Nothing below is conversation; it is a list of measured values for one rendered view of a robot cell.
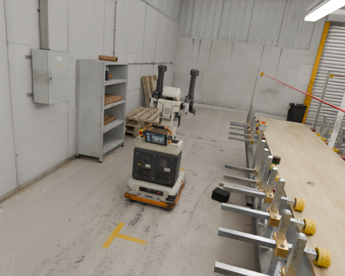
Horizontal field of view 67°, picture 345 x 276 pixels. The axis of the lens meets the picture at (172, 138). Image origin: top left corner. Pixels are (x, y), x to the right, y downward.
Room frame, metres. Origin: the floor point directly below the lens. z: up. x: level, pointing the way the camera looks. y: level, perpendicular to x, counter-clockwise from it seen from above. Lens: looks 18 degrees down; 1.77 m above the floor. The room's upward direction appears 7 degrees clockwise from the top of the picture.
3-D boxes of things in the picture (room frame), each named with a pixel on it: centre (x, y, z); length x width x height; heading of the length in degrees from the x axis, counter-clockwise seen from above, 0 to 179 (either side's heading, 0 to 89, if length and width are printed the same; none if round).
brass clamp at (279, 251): (1.10, -0.59, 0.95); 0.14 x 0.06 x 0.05; 169
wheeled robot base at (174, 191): (3.05, 0.13, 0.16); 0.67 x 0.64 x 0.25; 168
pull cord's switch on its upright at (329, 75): (4.39, -2.39, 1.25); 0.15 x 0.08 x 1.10; 169
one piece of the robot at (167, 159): (2.96, 0.14, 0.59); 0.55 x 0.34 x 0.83; 78
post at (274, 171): (1.61, -0.70, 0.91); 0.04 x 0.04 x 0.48; 79
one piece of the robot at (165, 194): (2.73, 0.17, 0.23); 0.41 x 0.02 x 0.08; 78
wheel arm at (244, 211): (1.34, -0.59, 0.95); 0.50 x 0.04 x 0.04; 79
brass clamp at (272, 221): (1.34, -0.64, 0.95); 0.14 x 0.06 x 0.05; 169
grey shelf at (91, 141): (4.30, 1.21, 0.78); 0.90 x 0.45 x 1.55; 169
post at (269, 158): (1.86, -0.74, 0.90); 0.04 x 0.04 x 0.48; 79
